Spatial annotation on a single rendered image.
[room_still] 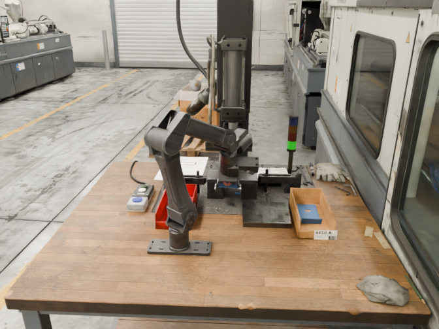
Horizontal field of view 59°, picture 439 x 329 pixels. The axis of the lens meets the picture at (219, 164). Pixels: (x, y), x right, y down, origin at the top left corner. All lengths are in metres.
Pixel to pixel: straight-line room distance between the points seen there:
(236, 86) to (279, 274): 0.67
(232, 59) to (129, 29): 9.82
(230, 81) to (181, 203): 0.50
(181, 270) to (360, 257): 0.55
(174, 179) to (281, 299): 0.44
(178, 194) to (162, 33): 9.88
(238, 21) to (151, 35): 9.56
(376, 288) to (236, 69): 0.83
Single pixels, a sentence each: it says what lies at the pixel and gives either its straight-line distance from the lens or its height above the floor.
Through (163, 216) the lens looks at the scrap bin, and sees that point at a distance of 1.46.
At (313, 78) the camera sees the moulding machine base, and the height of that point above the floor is 0.86.
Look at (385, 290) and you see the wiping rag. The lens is 1.17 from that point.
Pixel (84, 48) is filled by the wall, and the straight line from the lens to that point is 11.76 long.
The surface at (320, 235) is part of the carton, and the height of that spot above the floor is 0.92.
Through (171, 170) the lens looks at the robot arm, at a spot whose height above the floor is 1.19.
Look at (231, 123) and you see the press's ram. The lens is 1.49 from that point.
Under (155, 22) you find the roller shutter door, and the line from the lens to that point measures 10.97.
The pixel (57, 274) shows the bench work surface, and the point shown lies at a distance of 1.26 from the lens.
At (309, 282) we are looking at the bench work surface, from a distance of 1.17.
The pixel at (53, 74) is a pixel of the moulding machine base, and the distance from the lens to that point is 9.48.
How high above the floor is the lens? 1.62
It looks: 22 degrees down
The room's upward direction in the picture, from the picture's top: straight up
